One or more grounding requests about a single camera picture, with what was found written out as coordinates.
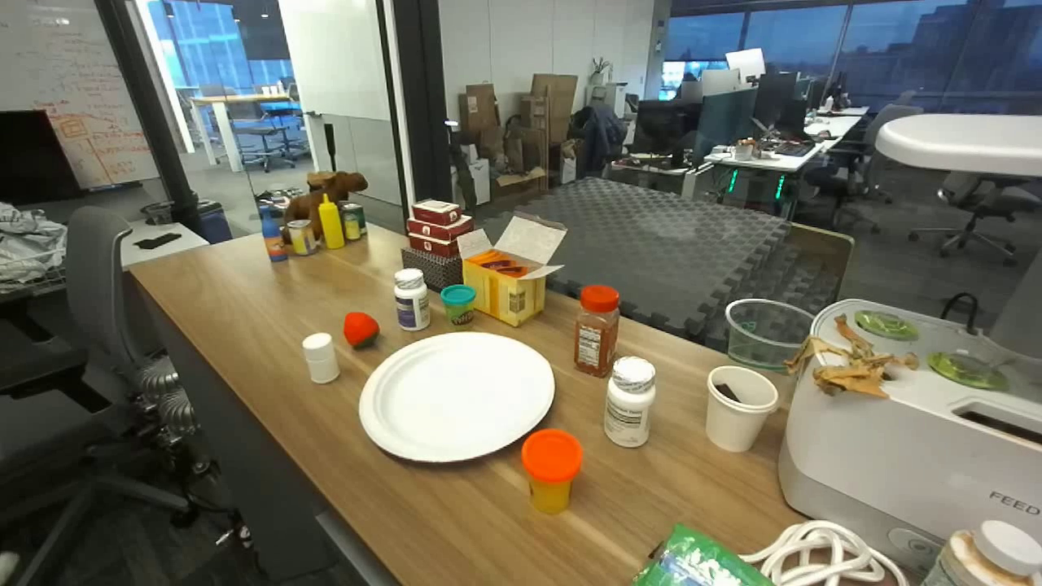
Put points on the white paper plate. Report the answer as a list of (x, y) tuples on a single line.
[(453, 399)]

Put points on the yellow open cardboard box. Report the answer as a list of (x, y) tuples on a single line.
[(510, 270)]

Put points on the stacked red boxes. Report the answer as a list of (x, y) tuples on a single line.
[(434, 226)]

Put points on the yellow mustard bottle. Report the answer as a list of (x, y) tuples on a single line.
[(329, 219)]

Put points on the clear plastic cup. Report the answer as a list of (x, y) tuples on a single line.
[(768, 333)]

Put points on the red cap spice bottle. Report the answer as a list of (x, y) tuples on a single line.
[(596, 328)]

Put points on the green snack packet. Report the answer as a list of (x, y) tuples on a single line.
[(692, 558)]

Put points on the red strawberry plushy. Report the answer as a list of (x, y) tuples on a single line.
[(361, 330)]

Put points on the grey office chair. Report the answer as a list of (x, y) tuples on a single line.
[(75, 458)]

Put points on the teal lid small jar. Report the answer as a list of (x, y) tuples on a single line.
[(456, 305)]

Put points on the white appliance machine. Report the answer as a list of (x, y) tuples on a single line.
[(910, 427)]

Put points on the small white bottle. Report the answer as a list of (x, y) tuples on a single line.
[(321, 356)]

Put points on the patterned grey box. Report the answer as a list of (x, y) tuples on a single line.
[(439, 270)]

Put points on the small tin can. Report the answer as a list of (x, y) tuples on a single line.
[(353, 219)]

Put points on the white pill bottle purple label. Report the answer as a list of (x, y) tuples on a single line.
[(411, 299)]

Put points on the orange lid yellow jar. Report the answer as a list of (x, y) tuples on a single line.
[(552, 462)]

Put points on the white paper cup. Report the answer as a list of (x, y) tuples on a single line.
[(739, 404)]

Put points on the white lid jar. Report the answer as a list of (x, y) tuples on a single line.
[(989, 556)]

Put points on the brown plush toy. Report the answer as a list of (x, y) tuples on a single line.
[(340, 186)]

